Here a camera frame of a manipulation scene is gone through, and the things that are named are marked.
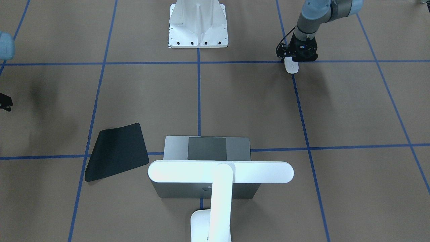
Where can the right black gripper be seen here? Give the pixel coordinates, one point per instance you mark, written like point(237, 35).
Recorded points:
point(4, 101)

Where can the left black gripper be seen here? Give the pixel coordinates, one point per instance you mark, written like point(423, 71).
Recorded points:
point(293, 43)

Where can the white computer mouse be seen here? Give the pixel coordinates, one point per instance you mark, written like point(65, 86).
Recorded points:
point(291, 66)

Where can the dark mouse pad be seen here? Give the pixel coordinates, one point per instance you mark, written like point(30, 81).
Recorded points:
point(117, 150)

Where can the grey laptop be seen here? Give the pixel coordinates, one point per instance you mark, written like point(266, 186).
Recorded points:
point(186, 170)

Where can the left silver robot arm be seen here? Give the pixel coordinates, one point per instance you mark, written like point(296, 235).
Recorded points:
point(316, 12)

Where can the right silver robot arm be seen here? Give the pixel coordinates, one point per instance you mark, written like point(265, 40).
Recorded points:
point(7, 52)

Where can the white desk lamp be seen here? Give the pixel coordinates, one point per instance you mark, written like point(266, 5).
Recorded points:
point(213, 224)

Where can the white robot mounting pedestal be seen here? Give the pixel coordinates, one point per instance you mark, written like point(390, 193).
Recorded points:
point(198, 24)

